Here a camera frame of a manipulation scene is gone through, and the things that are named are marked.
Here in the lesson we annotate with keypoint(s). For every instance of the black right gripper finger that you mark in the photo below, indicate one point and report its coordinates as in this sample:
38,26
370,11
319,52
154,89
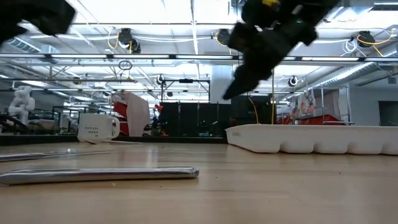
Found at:
245,81

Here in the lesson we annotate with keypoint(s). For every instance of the white cutlery tray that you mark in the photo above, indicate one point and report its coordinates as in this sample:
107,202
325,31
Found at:
295,138

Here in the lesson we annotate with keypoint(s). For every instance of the silver table knife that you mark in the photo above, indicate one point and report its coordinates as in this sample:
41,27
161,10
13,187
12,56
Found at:
31,156
93,175

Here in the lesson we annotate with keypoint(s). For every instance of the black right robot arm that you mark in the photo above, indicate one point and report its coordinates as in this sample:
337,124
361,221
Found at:
317,9

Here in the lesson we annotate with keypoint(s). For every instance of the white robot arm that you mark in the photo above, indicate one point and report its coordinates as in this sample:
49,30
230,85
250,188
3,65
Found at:
21,102

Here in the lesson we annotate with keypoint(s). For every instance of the black partition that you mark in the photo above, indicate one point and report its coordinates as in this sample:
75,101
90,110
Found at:
242,115

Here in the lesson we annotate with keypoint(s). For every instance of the metal shelf rack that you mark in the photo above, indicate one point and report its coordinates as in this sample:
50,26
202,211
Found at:
322,105

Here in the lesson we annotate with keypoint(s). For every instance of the red shelf rack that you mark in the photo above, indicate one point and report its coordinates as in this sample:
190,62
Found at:
323,119

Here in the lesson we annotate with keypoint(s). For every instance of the long ceiling light bar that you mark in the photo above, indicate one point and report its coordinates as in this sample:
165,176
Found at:
124,57

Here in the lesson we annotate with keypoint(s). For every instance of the white board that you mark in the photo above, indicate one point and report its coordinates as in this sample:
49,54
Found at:
138,115

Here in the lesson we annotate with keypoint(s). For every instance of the white mug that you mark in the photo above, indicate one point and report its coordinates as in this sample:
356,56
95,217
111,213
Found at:
96,127

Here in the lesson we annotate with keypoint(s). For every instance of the black rig frame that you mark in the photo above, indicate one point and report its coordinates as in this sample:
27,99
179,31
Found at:
186,81

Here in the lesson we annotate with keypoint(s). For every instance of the wall posters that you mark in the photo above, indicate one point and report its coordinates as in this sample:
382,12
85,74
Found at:
306,104

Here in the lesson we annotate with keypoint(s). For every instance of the silver air duct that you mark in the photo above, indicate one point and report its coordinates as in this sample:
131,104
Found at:
357,73

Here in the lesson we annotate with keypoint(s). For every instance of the black aluminium table frame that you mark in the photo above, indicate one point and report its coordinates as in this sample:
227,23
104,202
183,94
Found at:
46,138

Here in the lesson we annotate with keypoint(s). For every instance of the dark wall monitor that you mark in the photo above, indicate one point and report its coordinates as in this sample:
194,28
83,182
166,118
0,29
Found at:
388,113

